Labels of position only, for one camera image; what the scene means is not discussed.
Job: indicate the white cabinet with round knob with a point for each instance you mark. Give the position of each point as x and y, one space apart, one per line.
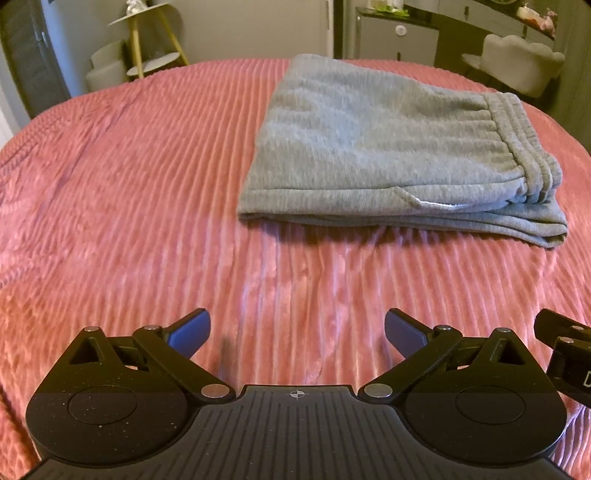
397 41

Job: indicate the dark grey door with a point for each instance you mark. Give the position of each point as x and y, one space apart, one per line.
32 55

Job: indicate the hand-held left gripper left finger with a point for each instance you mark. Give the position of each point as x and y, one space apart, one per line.
189 332

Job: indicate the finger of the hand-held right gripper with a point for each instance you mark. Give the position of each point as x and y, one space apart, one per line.
561 330

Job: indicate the white vanity table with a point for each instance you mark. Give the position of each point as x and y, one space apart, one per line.
480 21

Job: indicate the beige shell-back chair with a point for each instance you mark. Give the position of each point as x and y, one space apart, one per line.
517 64

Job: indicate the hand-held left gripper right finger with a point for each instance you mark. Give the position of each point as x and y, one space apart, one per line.
406 330

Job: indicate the grey pants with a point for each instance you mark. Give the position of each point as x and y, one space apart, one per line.
378 147

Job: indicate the round side table yellow legs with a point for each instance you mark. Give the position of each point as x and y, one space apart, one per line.
138 41

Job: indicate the pink ribbed bedspread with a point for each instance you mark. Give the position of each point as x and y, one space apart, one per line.
138 230

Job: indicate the grey round stool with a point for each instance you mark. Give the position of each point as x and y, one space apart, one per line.
108 69

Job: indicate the pink plush toy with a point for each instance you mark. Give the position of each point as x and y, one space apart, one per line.
549 22

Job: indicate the white figurine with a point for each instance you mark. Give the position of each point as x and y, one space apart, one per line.
136 5

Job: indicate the orange and white toy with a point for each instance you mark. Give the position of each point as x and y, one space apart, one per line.
528 13

